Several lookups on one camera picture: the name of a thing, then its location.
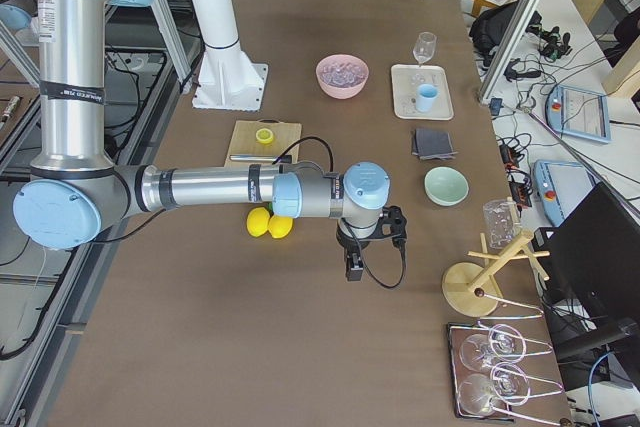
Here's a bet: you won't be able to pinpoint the pink bowl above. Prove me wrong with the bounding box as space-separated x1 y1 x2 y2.
316 54 369 100

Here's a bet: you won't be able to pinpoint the black monitor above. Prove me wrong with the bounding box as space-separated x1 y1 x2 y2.
533 183 639 370

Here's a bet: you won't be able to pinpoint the upturned wine glass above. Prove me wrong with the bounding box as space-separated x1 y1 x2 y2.
456 362 564 421
458 324 552 373

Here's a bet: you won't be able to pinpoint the hanging glass mug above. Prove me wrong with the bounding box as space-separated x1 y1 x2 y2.
483 198 519 249

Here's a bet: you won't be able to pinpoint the steel muddler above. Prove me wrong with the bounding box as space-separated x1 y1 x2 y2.
228 154 293 163

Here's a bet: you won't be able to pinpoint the blue teach pendant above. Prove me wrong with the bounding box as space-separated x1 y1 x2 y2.
545 85 611 144

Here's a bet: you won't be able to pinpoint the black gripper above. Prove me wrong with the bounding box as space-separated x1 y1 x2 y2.
336 206 407 281

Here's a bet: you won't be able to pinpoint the black backpack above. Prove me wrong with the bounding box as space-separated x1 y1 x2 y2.
469 1 519 69

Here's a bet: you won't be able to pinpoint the grey folded cloth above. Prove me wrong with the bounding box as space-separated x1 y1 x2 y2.
411 128 457 160

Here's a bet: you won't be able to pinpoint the half lemon slice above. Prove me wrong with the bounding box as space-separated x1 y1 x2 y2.
255 128 275 145

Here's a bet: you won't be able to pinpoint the wooden cup tree stand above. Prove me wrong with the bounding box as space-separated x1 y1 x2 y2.
442 230 550 320

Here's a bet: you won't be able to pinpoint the yellow lemon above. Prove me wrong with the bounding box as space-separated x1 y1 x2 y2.
246 207 271 237
268 215 294 239

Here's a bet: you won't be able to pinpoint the aluminium frame post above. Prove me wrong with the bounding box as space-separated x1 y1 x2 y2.
478 0 540 105

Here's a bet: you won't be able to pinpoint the clear wine glass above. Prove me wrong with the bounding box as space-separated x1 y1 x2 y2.
413 32 437 66

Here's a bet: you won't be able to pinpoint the light blue cup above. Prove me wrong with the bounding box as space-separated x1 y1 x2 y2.
415 83 439 112

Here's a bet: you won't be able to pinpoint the clear ice cubes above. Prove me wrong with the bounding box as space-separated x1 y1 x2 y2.
320 61 367 88

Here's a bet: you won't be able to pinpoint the green bowl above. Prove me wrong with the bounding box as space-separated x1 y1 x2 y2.
424 167 469 207

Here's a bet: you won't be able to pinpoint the black glass rack tray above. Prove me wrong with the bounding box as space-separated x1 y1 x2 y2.
447 323 567 426

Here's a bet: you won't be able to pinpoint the cream serving tray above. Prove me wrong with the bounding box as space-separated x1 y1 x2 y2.
391 64 454 121

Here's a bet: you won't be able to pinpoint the wooden cutting board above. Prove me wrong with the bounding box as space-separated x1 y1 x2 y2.
224 120 302 167

